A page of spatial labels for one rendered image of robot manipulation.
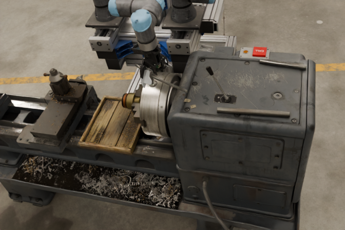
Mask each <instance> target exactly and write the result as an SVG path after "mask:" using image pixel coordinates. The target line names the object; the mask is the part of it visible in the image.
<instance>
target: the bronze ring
mask: <svg viewBox="0 0 345 230"><path fill-rule="evenodd" d="M140 98H141V97H139V96H135V93H125V94H123V96H122V106H123V108H128V109H132V108H131V106H132V104H133V103H140Z"/></svg>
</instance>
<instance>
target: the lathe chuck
mask: <svg viewBox="0 0 345 230"><path fill-rule="evenodd" d="M152 73H153V72H152ZM168 74H169V73H167V72H157V75H155V74H154V73H153V75H155V76H156V77H158V78H160V79H163V80H165V78H166V76H167V75H168ZM154 81H156V82H157V84H156V85H155V86H150V85H149V84H146V85H145V88H142V92H141V98H140V120H141V121H142V120H145V121H146V124H147V126H146V127H144V126H141V127H142V130H143V131H144V133H145V134H146V135H152V136H160V137H163V136H162V135H161V133H160V130H159V123H158V105H159V97H160V92H161V88H162V85H163V83H162V82H160V81H158V80H156V79H154Z"/></svg>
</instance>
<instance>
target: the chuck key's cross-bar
mask: <svg viewBox="0 0 345 230"><path fill-rule="evenodd" d="M135 66H136V67H138V68H139V69H140V66H139V65H138V64H135ZM151 77H153V78H154V79H156V80H158V81H160V82H162V83H165V84H167V85H169V86H171V87H174V88H176V89H178V90H181V91H183V92H186V93H188V90H186V89H184V88H181V87H179V86H177V85H174V84H172V83H170V82H167V81H165V80H163V79H160V78H158V77H156V76H155V75H153V74H152V75H151Z"/></svg>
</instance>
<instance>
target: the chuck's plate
mask: <svg viewBox="0 0 345 230"><path fill-rule="evenodd" d="M165 81H167V82H170V83H172V84H174V85H177V84H180V81H181V77H180V75H179V74H178V73H169V74H168V75H167V76H166V78H165ZM172 90H173V87H171V86H169V85H167V84H165V83H163V85H162V88H161V92H160V97H159V105H158V123H159V130H160V133H161V135H162V136H164V137H168V138H171V136H170V131H169V127H168V122H167V117H168V114H169V102H170V96H171V93H172Z"/></svg>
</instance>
